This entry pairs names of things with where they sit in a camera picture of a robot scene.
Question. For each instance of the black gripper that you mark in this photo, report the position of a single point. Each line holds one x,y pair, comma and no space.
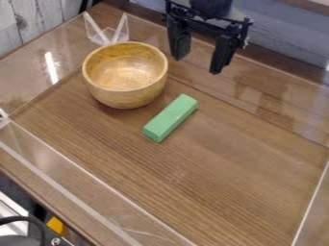
212,17

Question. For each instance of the green rectangular block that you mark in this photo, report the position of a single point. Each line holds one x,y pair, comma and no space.
171,116

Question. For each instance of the brown wooden bowl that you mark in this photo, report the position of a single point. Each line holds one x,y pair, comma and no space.
126,74

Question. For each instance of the yellow label tag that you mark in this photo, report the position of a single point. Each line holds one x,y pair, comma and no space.
56,225

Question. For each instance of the clear acrylic corner bracket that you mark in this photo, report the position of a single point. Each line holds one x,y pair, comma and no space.
109,35

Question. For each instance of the clear acrylic front wall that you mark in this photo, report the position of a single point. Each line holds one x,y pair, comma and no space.
87,204

